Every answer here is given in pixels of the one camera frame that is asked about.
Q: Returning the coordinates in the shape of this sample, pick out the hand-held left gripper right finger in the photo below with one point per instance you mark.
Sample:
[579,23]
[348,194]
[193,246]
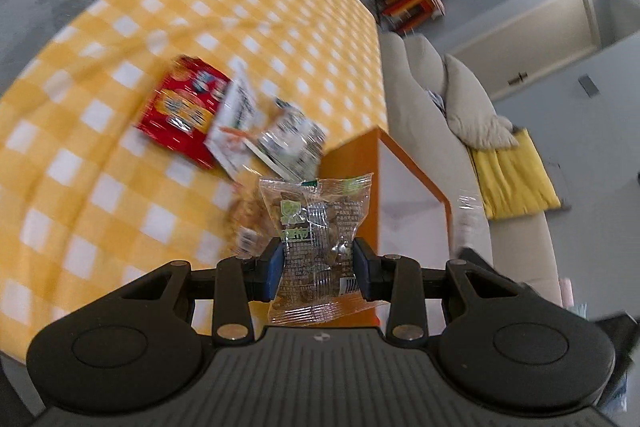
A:
[362,272]

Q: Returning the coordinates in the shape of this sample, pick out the beige sofa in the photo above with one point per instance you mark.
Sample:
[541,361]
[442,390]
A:
[420,72]

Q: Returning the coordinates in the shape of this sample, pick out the orange stool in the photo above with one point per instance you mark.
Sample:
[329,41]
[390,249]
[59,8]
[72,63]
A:
[412,2]

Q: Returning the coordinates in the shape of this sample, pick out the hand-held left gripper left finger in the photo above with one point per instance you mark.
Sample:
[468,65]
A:
[274,272]

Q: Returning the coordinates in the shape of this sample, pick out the white door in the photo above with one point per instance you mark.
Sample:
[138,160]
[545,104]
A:
[530,27]

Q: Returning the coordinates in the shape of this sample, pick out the small patterned item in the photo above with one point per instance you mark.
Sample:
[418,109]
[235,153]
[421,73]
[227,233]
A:
[437,101]

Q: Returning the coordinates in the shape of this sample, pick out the clear nut packet green label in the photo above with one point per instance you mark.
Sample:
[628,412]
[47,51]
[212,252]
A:
[315,227]

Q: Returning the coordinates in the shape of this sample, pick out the grey cushion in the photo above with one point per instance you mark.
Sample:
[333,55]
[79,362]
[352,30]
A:
[475,107]

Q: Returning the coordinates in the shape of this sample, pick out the white carrot-print packet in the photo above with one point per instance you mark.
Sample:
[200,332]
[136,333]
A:
[235,122]

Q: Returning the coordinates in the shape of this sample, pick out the yellow cushion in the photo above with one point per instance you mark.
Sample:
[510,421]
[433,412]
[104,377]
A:
[515,177]

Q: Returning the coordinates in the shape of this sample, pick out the clear pale snack packet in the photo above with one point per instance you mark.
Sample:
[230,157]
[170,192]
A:
[292,139]

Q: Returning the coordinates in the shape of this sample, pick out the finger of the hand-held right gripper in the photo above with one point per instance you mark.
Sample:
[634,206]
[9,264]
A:
[482,263]

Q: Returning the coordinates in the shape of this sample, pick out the nut brittle packet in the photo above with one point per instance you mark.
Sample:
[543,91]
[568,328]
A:
[245,217]

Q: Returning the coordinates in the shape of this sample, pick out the orange cardboard box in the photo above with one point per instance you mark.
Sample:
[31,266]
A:
[350,162]

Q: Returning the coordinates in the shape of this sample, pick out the red noodle snack packet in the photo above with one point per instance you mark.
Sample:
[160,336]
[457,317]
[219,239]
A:
[175,112]

